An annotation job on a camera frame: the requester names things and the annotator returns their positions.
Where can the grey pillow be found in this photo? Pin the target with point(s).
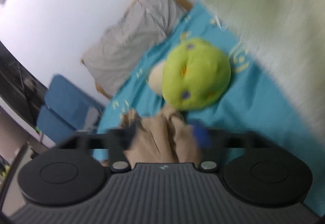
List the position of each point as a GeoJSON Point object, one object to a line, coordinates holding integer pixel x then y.
{"type": "Point", "coordinates": [132, 41]}

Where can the pale green fleece blanket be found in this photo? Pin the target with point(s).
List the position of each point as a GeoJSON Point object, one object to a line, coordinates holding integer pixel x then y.
{"type": "Point", "coordinates": [286, 37]}

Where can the turquoise patterned bed sheet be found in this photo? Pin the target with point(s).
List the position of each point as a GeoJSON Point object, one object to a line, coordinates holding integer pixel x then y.
{"type": "Point", "coordinates": [252, 102]}

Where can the green plush toy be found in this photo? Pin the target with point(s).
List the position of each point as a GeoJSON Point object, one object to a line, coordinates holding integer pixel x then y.
{"type": "Point", "coordinates": [194, 75]}

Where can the blue covered chair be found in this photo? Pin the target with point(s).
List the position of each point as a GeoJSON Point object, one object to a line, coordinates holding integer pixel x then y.
{"type": "Point", "coordinates": [67, 109]}

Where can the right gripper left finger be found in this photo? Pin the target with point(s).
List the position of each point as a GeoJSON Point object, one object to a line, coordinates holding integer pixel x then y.
{"type": "Point", "coordinates": [109, 148]}

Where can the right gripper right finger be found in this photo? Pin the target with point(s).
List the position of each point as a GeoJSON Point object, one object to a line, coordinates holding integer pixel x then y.
{"type": "Point", "coordinates": [215, 144]}

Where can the dark window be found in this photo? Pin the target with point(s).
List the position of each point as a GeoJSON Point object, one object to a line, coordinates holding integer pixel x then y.
{"type": "Point", "coordinates": [20, 89]}

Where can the tan t-shirt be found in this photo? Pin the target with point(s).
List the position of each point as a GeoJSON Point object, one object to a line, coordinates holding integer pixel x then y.
{"type": "Point", "coordinates": [161, 139]}

